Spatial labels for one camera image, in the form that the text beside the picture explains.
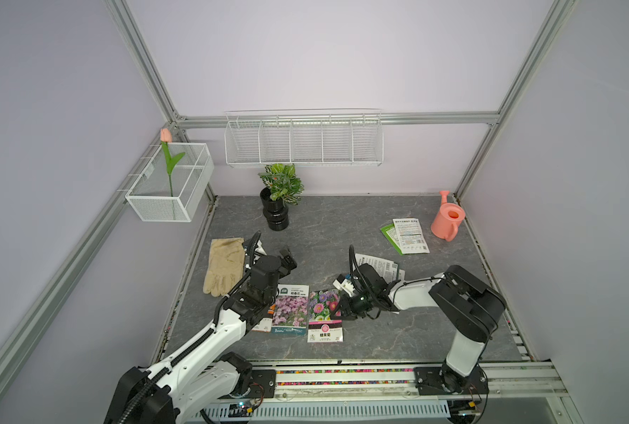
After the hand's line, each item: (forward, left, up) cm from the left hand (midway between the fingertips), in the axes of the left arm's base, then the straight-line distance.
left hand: (279, 254), depth 81 cm
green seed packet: (+18, -43, -18) cm, 50 cm away
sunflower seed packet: (+1, -37, -17) cm, 41 cm away
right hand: (-15, -15, -16) cm, 27 cm away
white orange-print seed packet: (-2, -42, -17) cm, 46 cm away
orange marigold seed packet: (-15, +6, -18) cm, 24 cm away
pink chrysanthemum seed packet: (-17, -13, -17) cm, 27 cm away
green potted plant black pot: (+23, -1, +7) cm, 24 cm away
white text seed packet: (+15, -50, -17) cm, 55 cm away
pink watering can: (+14, -62, -9) cm, 64 cm away
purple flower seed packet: (-12, -2, -17) cm, 21 cm away
